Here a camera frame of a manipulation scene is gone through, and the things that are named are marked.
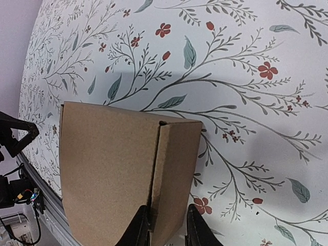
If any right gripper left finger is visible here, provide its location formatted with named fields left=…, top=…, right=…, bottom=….
left=120, top=205, right=149, bottom=246

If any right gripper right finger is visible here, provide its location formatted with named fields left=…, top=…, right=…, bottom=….
left=184, top=204, right=223, bottom=246

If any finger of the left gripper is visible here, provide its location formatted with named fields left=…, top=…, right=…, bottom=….
left=1, top=112, right=39, bottom=158

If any brown cardboard box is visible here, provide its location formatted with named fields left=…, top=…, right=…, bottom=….
left=59, top=101, right=202, bottom=245

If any floral patterned table mat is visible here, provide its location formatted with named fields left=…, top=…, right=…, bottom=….
left=18, top=1, right=327, bottom=245

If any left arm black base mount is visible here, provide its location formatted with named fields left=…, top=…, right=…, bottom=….
left=1, top=163, right=45, bottom=214

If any front aluminium rail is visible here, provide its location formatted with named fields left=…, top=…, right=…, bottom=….
left=17, top=153, right=80, bottom=246

